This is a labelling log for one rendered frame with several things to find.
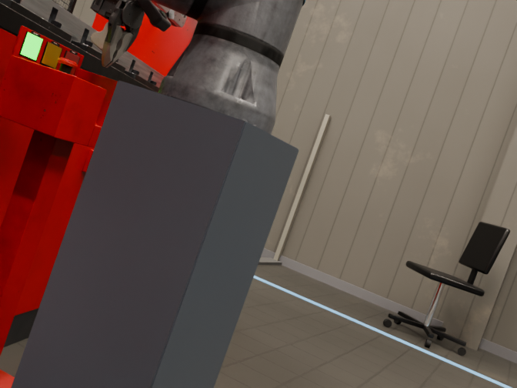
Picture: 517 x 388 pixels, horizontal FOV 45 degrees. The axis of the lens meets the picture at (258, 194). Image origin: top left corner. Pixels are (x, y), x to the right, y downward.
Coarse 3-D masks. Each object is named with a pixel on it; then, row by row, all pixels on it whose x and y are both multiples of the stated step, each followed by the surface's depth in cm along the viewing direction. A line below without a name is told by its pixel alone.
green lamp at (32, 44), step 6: (30, 36) 124; (36, 36) 126; (24, 42) 124; (30, 42) 125; (36, 42) 126; (24, 48) 124; (30, 48) 125; (36, 48) 127; (24, 54) 124; (30, 54) 126; (36, 54) 127
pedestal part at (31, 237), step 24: (48, 144) 126; (72, 144) 131; (24, 168) 128; (48, 168) 127; (24, 192) 127; (48, 192) 129; (24, 216) 127; (0, 240) 128; (24, 240) 127; (0, 264) 128; (24, 264) 130; (0, 288) 127; (0, 312) 128; (0, 336) 131
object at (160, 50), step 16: (96, 16) 319; (144, 16) 315; (144, 32) 315; (160, 32) 314; (176, 32) 312; (192, 32) 311; (128, 48) 316; (144, 48) 315; (160, 48) 313; (176, 48) 312; (160, 64) 313
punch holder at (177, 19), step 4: (168, 12) 246; (172, 12) 245; (176, 12) 247; (168, 16) 247; (172, 16) 246; (176, 16) 248; (180, 16) 252; (184, 16) 258; (168, 20) 252; (172, 20) 249; (176, 20) 250; (180, 20) 254; (184, 20) 258; (172, 24) 257; (176, 24) 254; (180, 24) 255; (184, 24) 259
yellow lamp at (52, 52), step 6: (48, 42) 129; (48, 48) 130; (54, 48) 131; (60, 48) 133; (48, 54) 130; (54, 54) 132; (42, 60) 129; (48, 60) 131; (54, 60) 132; (54, 66) 133
